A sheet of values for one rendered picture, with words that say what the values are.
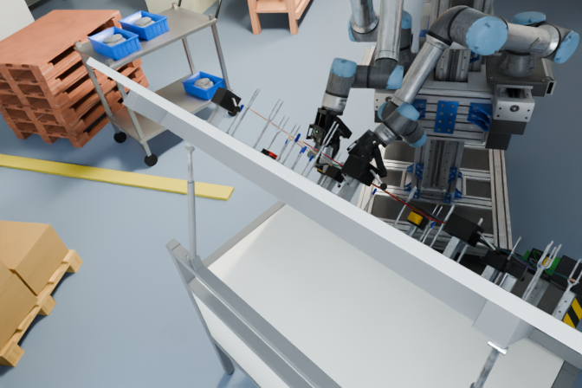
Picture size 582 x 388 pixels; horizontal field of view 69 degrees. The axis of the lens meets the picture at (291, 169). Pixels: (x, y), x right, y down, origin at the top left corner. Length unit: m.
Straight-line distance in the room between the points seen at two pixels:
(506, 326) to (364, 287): 1.04
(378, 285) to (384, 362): 0.27
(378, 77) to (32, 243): 2.16
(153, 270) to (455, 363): 1.93
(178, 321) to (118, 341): 0.33
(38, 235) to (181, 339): 1.04
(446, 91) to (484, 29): 0.58
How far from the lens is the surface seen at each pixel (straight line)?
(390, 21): 1.48
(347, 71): 1.32
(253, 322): 1.31
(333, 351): 1.46
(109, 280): 2.95
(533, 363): 1.54
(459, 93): 2.04
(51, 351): 2.84
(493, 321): 0.58
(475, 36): 1.52
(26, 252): 2.83
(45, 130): 4.34
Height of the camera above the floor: 2.11
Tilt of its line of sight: 41 degrees down
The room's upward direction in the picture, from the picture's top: 8 degrees counter-clockwise
